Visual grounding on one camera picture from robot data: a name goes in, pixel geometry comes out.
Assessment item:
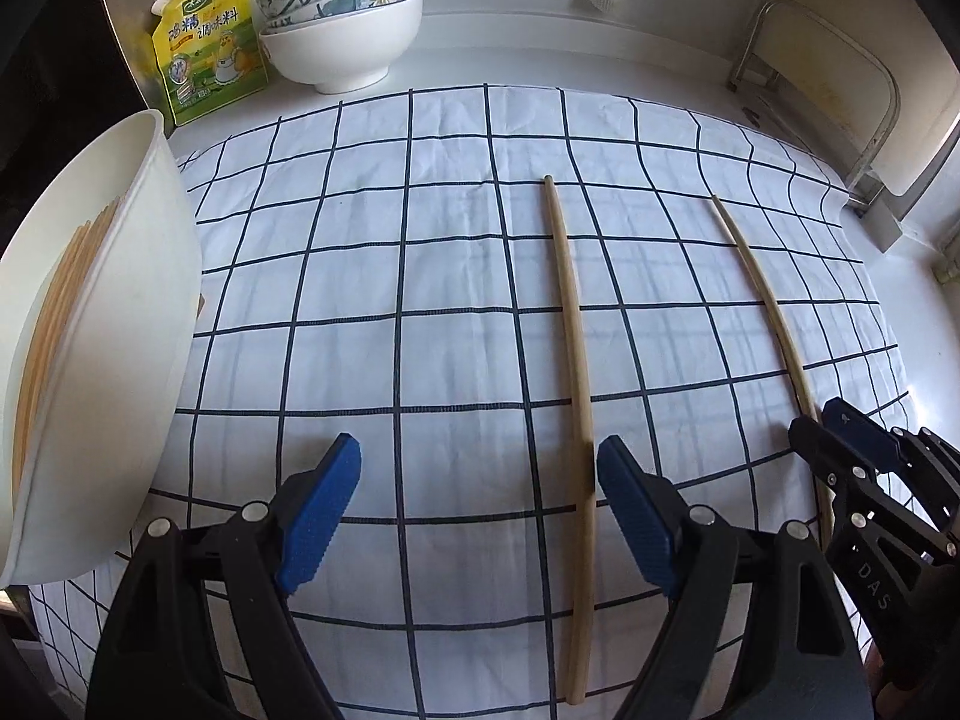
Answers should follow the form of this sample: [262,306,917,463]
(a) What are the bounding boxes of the white black checkered cloth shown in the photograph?
[26,82,920,720]

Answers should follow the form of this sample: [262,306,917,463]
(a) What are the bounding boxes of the cream cutting board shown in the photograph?
[757,7,893,192]

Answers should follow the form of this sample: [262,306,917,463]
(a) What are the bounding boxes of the large white mixing bowl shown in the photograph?
[0,109,205,587]

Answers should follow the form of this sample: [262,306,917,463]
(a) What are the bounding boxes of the metal dish rack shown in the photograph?
[727,0,960,286]

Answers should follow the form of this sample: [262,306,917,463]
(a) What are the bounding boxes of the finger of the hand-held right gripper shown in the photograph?
[821,396,960,527]
[787,416,880,494]

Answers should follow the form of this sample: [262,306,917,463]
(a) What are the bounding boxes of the yellow seasoning pouch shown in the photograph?
[150,0,271,127]

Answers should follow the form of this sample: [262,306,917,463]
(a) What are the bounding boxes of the pile of wooden chopsticks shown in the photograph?
[11,199,121,466]

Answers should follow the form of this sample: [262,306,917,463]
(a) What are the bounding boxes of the single wooden chopstick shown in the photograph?
[541,175,599,707]
[709,195,835,552]

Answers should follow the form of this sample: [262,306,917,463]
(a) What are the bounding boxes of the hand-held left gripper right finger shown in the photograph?
[596,435,877,720]

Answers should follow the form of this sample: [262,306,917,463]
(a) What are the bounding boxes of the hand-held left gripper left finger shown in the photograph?
[86,433,362,720]

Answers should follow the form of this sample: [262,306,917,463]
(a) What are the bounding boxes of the plain white bowl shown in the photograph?
[259,0,423,95]

